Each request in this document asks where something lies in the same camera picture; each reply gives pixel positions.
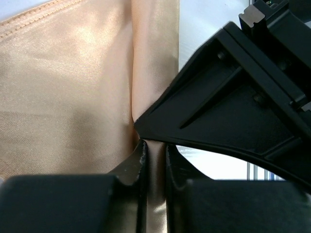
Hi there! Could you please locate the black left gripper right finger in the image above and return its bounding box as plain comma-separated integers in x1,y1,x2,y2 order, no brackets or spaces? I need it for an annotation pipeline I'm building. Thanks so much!
165,145,311,233

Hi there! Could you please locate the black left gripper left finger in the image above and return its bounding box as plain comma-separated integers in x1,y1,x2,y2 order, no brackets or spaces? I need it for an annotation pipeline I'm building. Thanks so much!
0,141,148,233

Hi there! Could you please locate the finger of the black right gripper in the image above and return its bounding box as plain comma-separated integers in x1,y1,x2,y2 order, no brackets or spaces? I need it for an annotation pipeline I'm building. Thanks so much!
134,22,311,191

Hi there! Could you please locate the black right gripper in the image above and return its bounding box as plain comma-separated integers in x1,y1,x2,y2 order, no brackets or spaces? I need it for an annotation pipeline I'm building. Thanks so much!
239,0,311,124

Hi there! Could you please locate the peach cloth napkin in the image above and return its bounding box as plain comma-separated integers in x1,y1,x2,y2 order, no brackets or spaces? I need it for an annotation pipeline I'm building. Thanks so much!
0,0,179,233

